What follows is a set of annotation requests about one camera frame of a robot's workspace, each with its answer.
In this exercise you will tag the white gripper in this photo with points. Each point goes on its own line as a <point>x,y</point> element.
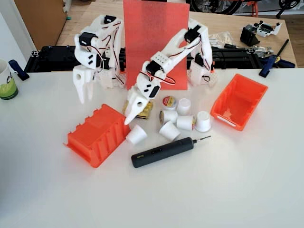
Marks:
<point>137,101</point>
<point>80,79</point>

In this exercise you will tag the white coffee pod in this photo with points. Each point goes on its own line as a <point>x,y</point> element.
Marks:
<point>184,105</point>
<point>136,135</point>
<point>185,122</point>
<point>169,130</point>
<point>203,121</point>

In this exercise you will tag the blue lid coffee pod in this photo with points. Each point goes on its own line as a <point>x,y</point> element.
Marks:
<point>169,116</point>

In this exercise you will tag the red lid coffee pod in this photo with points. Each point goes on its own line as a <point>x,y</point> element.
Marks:
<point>169,102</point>

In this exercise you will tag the orange plastic bin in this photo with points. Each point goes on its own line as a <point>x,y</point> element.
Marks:
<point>99,135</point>

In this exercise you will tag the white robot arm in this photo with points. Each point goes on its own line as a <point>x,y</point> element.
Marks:
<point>83,55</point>
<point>164,58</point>

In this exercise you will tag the yellow and black packet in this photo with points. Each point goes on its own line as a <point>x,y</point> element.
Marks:
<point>147,111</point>

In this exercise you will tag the dark grey electric screwdriver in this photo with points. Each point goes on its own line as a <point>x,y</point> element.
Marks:
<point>156,153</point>

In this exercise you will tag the small green object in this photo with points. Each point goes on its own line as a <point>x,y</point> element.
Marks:
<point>69,18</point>

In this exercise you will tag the white and green mug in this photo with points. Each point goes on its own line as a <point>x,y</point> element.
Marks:
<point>7,78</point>

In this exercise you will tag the red foam sheet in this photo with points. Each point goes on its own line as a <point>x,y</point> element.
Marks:
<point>147,35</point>

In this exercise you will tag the orange bin with white label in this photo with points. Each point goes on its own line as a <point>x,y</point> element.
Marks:
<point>240,104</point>

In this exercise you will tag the black bicycle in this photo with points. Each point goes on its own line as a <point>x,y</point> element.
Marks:
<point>213,6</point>

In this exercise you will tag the black printed part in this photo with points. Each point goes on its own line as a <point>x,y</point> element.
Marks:
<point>248,36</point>

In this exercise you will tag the blue clamp with black bar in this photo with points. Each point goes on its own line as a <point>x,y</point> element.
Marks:
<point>267,66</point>

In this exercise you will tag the silver metal clamp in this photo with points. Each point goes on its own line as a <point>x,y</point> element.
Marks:
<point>261,51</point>

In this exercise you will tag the white device with circuit board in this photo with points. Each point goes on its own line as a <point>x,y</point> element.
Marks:
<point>266,29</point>

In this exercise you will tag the orange stand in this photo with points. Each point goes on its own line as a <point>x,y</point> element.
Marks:
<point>255,7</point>

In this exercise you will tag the black aluminium rail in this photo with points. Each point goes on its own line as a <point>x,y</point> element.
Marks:
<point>247,60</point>

